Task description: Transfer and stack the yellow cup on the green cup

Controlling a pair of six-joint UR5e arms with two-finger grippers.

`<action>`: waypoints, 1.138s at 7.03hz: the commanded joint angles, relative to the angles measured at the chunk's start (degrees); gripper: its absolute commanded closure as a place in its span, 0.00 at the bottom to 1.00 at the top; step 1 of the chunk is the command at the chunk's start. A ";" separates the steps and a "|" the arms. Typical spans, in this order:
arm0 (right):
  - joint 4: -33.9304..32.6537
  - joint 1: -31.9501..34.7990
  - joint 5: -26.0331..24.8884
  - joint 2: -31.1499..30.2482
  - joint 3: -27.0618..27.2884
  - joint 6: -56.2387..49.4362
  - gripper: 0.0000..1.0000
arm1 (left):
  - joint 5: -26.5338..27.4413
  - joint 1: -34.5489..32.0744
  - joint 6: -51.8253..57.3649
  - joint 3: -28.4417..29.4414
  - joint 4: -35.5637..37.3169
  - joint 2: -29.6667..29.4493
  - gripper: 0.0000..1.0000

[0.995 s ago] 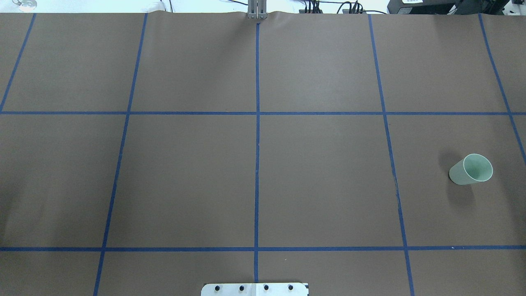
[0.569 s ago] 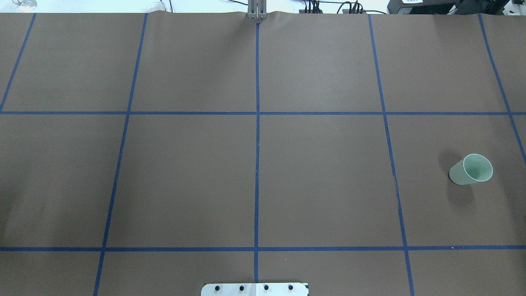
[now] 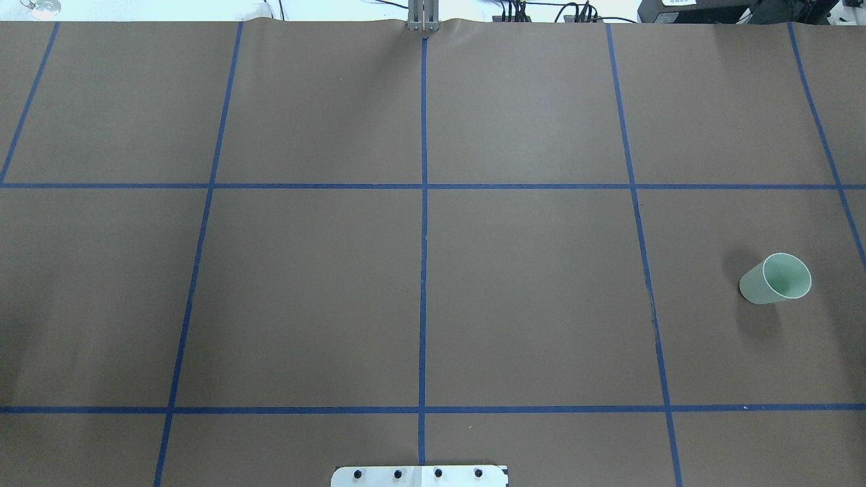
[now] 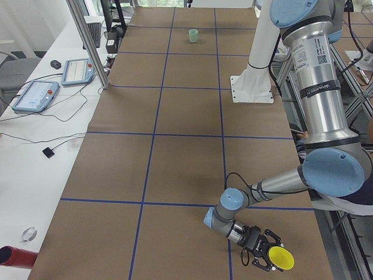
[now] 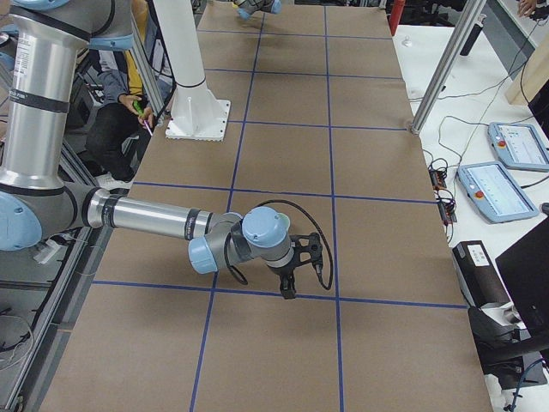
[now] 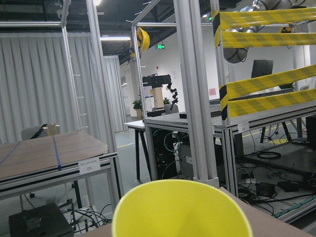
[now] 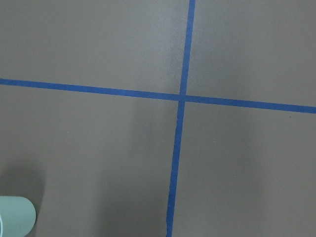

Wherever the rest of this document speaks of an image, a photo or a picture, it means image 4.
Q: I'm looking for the green plastic cup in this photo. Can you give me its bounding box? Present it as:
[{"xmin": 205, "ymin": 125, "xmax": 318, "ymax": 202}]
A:
[{"xmin": 188, "ymin": 29, "xmax": 199, "ymax": 43}]

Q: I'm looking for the black keyboard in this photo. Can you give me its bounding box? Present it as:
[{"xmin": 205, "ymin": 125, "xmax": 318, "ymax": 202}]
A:
[{"xmin": 86, "ymin": 22, "xmax": 101, "ymax": 48}]

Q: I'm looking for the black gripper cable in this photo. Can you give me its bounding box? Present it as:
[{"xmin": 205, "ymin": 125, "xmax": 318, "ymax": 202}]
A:
[{"xmin": 224, "ymin": 171, "xmax": 309, "ymax": 199}]

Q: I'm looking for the near blue teach pendant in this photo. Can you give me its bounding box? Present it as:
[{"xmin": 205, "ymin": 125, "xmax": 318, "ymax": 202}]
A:
[{"xmin": 12, "ymin": 80, "xmax": 59, "ymax": 113}]

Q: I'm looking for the black computer mouse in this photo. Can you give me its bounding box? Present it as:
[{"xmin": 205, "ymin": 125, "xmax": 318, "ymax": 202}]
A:
[{"xmin": 50, "ymin": 60, "xmax": 62, "ymax": 69}]

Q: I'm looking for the blue teach pendant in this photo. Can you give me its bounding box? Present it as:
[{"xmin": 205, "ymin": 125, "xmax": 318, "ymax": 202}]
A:
[
  {"xmin": 61, "ymin": 58, "xmax": 95, "ymax": 86},
  {"xmin": 12, "ymin": 80, "xmax": 59, "ymax": 113}
]

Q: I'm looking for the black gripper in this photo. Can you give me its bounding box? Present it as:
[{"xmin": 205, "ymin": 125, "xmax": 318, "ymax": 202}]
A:
[{"xmin": 241, "ymin": 226, "xmax": 284, "ymax": 272}]

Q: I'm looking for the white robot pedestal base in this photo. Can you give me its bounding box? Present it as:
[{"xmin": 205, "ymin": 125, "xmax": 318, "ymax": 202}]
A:
[{"xmin": 230, "ymin": 0, "xmax": 280, "ymax": 104}]

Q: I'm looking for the far blue teach pendant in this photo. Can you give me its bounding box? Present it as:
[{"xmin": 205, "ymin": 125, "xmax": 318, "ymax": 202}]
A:
[{"xmin": 61, "ymin": 58, "xmax": 95, "ymax": 86}]

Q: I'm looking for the small black square pad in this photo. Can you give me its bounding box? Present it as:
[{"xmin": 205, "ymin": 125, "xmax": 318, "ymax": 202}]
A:
[{"xmin": 42, "ymin": 147, "xmax": 55, "ymax": 158}]

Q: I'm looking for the clear tape roll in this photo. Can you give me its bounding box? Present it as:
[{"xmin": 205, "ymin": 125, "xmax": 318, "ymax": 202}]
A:
[{"xmin": 20, "ymin": 227, "xmax": 37, "ymax": 243}]

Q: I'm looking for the aluminium frame post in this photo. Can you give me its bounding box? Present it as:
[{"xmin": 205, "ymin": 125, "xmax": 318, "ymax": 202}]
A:
[{"xmin": 66, "ymin": 0, "xmax": 109, "ymax": 89}]

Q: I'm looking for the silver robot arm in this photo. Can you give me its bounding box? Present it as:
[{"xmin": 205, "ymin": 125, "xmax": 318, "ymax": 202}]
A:
[{"xmin": 204, "ymin": 1, "xmax": 372, "ymax": 272}]

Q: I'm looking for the black box white label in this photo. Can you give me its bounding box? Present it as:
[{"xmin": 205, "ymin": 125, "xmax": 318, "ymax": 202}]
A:
[{"xmin": 105, "ymin": 31, "xmax": 119, "ymax": 54}]

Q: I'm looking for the yellow plastic cup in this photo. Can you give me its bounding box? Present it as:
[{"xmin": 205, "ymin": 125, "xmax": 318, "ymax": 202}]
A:
[{"xmin": 268, "ymin": 246, "xmax": 295, "ymax": 270}]

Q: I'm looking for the red cylinder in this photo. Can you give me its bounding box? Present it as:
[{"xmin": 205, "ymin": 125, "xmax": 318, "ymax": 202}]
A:
[{"xmin": 1, "ymin": 246, "xmax": 38, "ymax": 269}]

